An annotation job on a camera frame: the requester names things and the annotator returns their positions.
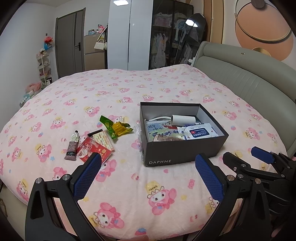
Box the pale yellow card packet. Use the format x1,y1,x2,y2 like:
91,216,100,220
92,132,115,153

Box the round orange wall decor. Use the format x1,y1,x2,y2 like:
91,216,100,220
235,0,294,62

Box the dark grey shoe box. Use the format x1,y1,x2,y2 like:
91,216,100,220
139,101,229,167

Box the white blue wet wipes pack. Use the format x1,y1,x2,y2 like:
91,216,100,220
184,123,219,139

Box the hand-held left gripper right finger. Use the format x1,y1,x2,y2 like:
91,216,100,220
195,153,273,241

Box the red clear packet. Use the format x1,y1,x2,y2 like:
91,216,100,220
76,137,109,164

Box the brown hand cream tube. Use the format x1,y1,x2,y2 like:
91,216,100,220
64,130,80,161

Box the grey upholstered headboard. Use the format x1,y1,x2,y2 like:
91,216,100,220
194,41,296,158

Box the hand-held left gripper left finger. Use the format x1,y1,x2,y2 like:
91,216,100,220
25,152,102,241

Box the white roll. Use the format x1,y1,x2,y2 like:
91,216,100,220
171,115,197,127

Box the white wardrobe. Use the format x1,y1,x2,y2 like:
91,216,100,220
107,0,154,71

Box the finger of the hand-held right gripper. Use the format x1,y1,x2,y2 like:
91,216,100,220
223,152,280,181
251,146,296,176

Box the pale boxes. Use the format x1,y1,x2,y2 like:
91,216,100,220
20,91,35,105

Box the pink bundle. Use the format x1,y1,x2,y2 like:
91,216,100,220
26,82,42,93

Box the grey door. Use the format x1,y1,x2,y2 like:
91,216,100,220
55,8,86,79

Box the beige cabinet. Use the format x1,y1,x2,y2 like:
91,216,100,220
83,34,108,71

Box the green yellow snack wrapper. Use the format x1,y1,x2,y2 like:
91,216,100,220
99,115,134,139

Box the pink printed blanket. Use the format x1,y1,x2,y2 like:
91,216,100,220
0,64,289,241

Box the brown comb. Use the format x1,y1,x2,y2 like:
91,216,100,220
153,136,183,142

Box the clear plastic bag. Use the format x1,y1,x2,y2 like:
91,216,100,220
135,120,145,151

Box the white shelf rack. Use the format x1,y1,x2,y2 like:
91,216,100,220
36,47,53,90

